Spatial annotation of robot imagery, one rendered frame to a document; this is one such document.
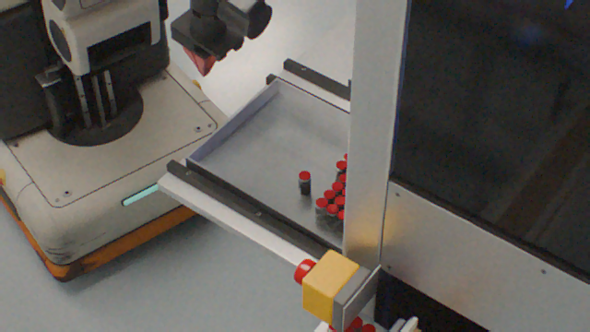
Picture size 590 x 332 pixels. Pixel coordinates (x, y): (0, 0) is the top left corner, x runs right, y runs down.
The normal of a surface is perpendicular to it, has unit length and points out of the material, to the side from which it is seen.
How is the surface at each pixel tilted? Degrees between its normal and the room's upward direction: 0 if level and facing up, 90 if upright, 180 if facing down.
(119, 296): 0
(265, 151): 0
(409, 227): 90
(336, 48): 0
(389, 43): 90
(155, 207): 90
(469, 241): 90
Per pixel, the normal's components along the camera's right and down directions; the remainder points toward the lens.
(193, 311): 0.00, -0.68
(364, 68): -0.59, 0.59
